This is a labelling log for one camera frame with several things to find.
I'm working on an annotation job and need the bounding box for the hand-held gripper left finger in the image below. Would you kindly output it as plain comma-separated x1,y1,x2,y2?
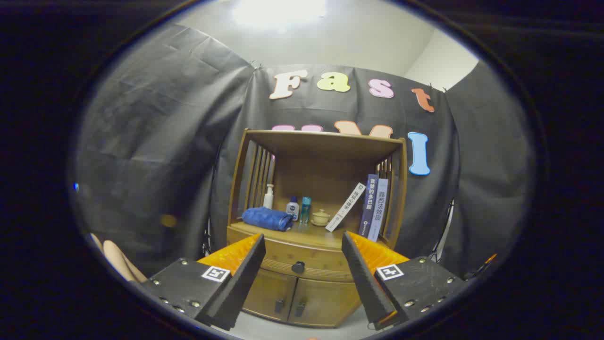
142,233,266,331

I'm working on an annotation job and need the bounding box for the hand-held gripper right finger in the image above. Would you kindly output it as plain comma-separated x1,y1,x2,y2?
342,230,468,331

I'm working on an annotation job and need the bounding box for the wooden drawer with black knob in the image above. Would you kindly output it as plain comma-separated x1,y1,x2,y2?
227,228,392,283

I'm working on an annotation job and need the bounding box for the wooden countertop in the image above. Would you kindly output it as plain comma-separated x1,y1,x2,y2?
231,220,392,251

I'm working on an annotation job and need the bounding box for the wooden cabinet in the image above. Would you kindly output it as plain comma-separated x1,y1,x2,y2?
226,128,409,329

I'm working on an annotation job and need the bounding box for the blue folded towel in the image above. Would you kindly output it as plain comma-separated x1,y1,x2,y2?
242,207,294,232

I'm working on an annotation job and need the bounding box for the pale purple book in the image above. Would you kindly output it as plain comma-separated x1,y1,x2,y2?
368,178,389,242

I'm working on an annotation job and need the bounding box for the dark blue book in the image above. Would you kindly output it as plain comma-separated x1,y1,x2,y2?
358,174,379,238

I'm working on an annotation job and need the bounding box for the white book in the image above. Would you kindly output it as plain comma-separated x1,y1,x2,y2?
325,183,366,232

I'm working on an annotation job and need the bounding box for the orange and black tool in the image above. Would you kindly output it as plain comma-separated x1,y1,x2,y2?
465,253,498,280

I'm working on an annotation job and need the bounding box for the beige cardboard tube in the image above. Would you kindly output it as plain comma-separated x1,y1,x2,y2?
90,233,148,284

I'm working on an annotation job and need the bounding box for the black backdrop cloth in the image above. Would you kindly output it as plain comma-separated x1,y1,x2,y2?
75,24,536,279

